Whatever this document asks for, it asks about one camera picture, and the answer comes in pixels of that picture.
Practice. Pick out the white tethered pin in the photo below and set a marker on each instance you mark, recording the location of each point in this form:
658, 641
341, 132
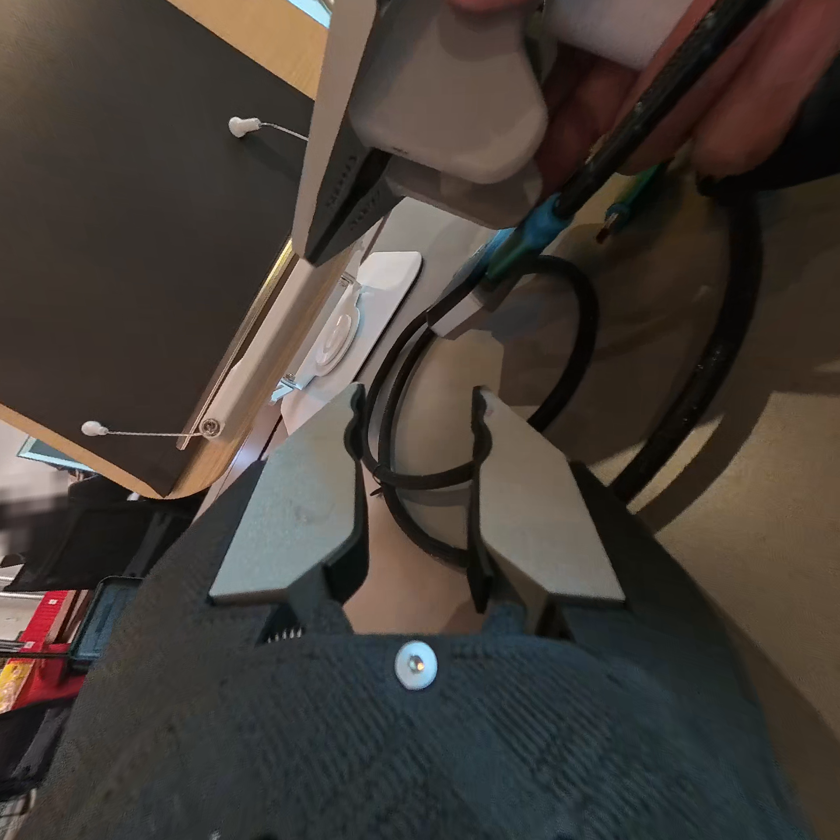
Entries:
94, 429
239, 126

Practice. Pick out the person's right hand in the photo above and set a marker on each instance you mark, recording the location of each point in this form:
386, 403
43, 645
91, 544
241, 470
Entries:
735, 98

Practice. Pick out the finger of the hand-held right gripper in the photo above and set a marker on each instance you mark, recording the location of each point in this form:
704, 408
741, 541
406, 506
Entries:
472, 200
446, 98

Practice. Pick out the metal hdmi port hub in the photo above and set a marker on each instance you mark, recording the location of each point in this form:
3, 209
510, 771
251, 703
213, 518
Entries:
459, 312

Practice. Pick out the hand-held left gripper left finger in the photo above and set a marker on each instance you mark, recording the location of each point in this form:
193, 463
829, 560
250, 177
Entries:
295, 518

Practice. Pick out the black board on white stand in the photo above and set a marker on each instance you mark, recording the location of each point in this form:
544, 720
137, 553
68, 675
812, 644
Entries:
131, 197

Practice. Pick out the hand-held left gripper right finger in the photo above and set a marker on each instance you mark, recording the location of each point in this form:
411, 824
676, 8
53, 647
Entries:
538, 518

